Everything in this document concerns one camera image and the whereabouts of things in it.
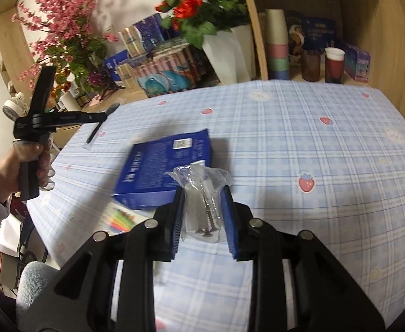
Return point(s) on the blue cardboard box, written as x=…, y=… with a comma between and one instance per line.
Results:
x=161, y=169

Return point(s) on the white planter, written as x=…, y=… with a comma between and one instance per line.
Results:
x=230, y=55

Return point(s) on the red rose bouquet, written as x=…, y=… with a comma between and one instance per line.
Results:
x=199, y=3

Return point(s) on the red cup with white lid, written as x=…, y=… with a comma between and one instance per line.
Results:
x=334, y=69

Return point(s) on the person's left hand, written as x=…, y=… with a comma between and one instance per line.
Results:
x=8, y=169

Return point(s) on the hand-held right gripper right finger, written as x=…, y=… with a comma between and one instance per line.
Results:
x=228, y=218

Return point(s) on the cartoon printed box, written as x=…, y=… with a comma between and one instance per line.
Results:
x=295, y=34

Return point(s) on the pink and teal printed box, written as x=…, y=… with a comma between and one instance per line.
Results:
x=171, y=72

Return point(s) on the purple flower plant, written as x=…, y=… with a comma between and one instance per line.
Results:
x=100, y=79

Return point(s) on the orange flower plant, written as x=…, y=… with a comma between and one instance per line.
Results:
x=60, y=83

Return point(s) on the colourful striped packet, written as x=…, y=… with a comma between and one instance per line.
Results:
x=122, y=222

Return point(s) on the stack of pastel paper cups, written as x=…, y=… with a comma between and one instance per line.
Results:
x=276, y=45

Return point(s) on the purple box on shelf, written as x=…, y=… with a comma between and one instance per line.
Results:
x=358, y=64

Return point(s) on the clear bag of screws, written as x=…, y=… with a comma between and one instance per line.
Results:
x=202, y=207

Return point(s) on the brown transparent jar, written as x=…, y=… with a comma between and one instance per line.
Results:
x=310, y=67

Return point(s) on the pink blossom plant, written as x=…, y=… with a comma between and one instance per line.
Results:
x=71, y=31

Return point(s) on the wooden shelf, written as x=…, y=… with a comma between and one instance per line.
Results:
x=379, y=24

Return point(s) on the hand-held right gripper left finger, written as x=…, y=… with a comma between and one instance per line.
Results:
x=177, y=218

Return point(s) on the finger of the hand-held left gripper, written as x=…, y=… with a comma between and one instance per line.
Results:
x=94, y=133
x=97, y=117

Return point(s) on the purple patterned pack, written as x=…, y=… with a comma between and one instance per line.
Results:
x=148, y=34

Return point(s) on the grey fuzzy cloth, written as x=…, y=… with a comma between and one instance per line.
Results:
x=32, y=287

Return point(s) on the dark blue box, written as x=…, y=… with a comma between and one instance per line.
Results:
x=320, y=33

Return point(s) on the blue plaid strawberry tablecloth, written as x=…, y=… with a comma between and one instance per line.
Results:
x=309, y=179

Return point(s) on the blue and white box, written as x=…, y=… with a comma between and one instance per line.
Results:
x=116, y=64

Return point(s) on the white desk fan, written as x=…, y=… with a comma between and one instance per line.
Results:
x=12, y=107

